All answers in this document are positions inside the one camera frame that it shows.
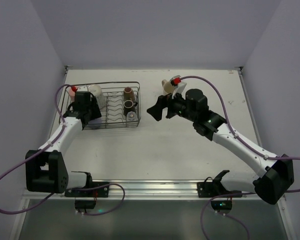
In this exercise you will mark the brown ceramic cup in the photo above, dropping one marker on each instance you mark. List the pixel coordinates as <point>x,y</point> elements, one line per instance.
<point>128,94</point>

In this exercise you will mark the dark brown mug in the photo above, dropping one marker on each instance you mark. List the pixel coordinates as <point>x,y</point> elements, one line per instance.
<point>129,106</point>

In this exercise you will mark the cream floral mug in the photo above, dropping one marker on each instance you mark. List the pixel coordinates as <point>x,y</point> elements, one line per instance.
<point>167,87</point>

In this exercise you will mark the pink plastic cup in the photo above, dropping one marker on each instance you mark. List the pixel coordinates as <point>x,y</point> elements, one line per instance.
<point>71,92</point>

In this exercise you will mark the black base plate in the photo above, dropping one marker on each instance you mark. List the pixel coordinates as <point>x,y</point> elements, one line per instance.
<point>212,187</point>
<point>95,189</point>

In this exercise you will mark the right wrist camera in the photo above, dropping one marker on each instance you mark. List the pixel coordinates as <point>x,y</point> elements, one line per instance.
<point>178,85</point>

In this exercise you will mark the small clear glass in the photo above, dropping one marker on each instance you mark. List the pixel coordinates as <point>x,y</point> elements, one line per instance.
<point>131,117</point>

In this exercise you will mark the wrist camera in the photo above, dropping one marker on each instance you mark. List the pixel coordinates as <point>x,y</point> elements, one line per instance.
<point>82,88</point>
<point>178,85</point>

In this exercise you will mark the left controller box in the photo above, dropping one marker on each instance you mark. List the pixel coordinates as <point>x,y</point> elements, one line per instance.
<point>83,205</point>

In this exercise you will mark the black wire dish rack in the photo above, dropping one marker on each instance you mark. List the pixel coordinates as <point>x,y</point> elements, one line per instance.
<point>113,113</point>

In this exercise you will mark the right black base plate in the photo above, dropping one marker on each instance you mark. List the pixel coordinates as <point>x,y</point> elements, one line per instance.
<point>212,187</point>

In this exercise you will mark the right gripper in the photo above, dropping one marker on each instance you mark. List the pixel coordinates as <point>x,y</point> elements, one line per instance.
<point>170,108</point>

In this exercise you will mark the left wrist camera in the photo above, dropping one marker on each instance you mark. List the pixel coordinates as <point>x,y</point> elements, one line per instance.
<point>82,88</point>

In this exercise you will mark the controller box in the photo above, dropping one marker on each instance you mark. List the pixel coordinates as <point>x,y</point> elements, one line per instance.
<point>222,207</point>
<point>83,205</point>

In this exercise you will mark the lilac plastic cup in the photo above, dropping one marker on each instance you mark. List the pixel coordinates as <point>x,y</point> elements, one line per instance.
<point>95,123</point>

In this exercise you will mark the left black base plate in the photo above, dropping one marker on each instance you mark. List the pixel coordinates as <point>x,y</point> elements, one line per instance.
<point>95,189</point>

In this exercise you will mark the white patterned mug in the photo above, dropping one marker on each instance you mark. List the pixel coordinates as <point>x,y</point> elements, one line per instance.
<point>96,90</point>

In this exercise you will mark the right controller box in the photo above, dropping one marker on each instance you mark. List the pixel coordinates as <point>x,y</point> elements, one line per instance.
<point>222,207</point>

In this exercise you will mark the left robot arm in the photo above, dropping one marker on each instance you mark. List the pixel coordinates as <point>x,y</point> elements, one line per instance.
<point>45,168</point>

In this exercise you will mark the aluminium mounting rail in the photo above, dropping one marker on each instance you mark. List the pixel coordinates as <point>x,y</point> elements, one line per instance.
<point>147,190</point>

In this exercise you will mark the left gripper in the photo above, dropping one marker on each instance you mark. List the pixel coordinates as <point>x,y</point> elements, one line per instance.
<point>90,115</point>

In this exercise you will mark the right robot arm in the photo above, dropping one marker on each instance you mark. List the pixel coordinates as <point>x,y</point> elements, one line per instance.
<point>272,177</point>

